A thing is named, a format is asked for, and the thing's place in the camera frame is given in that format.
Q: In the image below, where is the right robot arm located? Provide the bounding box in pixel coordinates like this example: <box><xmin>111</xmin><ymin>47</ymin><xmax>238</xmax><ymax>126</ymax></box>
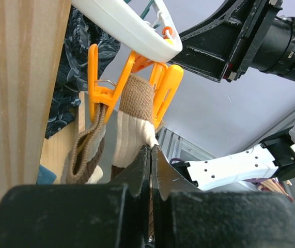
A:
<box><xmin>172</xmin><ymin>1</ymin><xmax>295</xmax><ymax>191</ymax></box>

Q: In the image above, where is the white clip hanger frame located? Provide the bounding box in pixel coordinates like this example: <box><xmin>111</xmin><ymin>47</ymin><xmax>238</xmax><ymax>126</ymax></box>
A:
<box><xmin>72</xmin><ymin>1</ymin><xmax>182</xmax><ymax>63</ymax></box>

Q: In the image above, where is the dark patterned cloth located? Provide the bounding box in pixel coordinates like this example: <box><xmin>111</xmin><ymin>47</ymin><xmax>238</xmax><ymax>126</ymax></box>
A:
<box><xmin>45</xmin><ymin>6</ymin><xmax>120</xmax><ymax>139</ymax></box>

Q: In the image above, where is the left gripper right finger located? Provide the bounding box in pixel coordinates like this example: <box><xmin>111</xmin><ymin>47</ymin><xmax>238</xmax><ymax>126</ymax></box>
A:
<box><xmin>151</xmin><ymin>145</ymin><xmax>201</xmax><ymax>247</ymax></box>

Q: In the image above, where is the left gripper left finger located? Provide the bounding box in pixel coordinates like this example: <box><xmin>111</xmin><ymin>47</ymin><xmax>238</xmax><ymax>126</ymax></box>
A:
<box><xmin>106</xmin><ymin>146</ymin><xmax>150</xmax><ymax>244</ymax></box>

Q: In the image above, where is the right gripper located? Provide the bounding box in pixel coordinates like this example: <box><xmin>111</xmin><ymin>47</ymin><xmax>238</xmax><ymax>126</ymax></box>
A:
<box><xmin>170</xmin><ymin>1</ymin><xmax>295</xmax><ymax>82</ymax></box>

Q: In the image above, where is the orange clothespin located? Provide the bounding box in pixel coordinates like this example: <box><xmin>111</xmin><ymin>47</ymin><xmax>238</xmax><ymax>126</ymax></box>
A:
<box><xmin>87</xmin><ymin>44</ymin><xmax>138</xmax><ymax>124</ymax></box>
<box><xmin>149</xmin><ymin>63</ymin><xmax>184</xmax><ymax>128</ymax></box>

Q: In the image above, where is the wooden rack stand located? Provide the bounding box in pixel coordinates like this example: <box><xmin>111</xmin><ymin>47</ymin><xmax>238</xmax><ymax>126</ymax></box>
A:
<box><xmin>0</xmin><ymin>1</ymin><xmax>71</xmax><ymax>201</ymax></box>

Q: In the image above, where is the beige brown sock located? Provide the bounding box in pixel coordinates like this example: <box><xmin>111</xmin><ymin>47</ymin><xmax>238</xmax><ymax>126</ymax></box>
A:
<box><xmin>61</xmin><ymin>103</ymin><xmax>106</xmax><ymax>184</ymax></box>
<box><xmin>111</xmin><ymin>73</ymin><xmax>161</xmax><ymax>241</ymax></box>

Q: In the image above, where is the teal cloth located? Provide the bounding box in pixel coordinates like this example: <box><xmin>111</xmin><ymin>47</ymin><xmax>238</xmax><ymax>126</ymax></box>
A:
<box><xmin>36</xmin><ymin>165</ymin><xmax>57</xmax><ymax>184</ymax></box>

